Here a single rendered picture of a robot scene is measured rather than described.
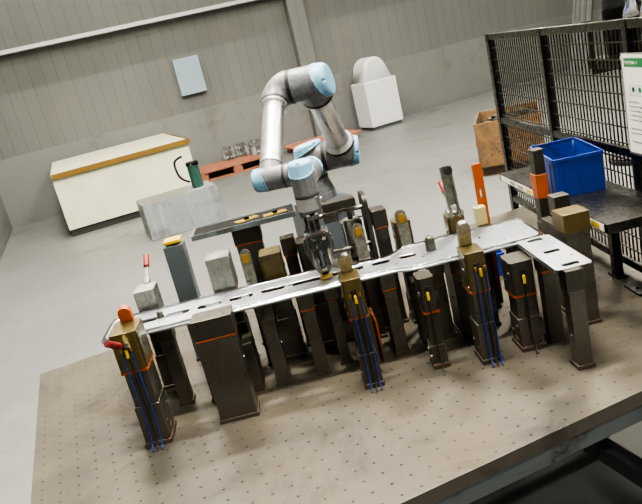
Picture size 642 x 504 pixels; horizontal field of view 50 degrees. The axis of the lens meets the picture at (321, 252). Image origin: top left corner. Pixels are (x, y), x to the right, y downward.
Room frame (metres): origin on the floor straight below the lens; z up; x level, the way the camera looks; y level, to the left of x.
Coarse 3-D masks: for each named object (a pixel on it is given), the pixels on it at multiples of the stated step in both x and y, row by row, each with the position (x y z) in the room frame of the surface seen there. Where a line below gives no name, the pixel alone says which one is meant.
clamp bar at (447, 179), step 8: (440, 168) 2.19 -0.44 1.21; (448, 168) 2.17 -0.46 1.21; (448, 176) 2.20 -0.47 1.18; (448, 184) 2.19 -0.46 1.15; (448, 192) 2.19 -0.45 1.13; (456, 192) 2.18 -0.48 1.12; (448, 200) 2.18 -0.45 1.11; (456, 200) 2.18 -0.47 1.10; (448, 208) 2.18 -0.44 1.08; (456, 208) 2.19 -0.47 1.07
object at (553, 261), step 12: (528, 240) 1.91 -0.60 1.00; (540, 240) 1.88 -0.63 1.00; (552, 240) 1.86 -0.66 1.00; (528, 252) 1.82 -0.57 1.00; (540, 252) 1.79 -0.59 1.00; (552, 252) 1.77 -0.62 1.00; (564, 252) 1.75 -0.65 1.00; (576, 252) 1.72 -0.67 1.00; (552, 264) 1.68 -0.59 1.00; (576, 264) 1.64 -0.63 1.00
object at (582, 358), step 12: (564, 276) 1.65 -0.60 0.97; (576, 276) 1.64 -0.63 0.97; (564, 288) 1.66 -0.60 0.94; (576, 288) 1.64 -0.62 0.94; (564, 300) 1.68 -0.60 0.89; (576, 300) 1.64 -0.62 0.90; (576, 312) 1.64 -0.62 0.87; (576, 324) 1.64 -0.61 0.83; (588, 324) 1.64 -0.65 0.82; (576, 336) 1.64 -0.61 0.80; (588, 336) 1.64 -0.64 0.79; (576, 348) 1.64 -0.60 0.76; (588, 348) 1.64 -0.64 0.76; (576, 360) 1.65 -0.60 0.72; (588, 360) 1.64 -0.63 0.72
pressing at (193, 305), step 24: (456, 240) 2.07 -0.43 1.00; (480, 240) 2.01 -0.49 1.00; (504, 240) 1.96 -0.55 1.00; (360, 264) 2.06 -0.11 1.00; (384, 264) 2.01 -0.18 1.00; (408, 264) 1.95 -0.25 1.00; (432, 264) 1.92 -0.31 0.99; (240, 288) 2.10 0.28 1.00; (264, 288) 2.06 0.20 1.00; (288, 288) 2.00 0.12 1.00; (312, 288) 1.95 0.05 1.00; (144, 312) 2.10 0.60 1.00; (168, 312) 2.05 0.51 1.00; (192, 312) 1.99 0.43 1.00
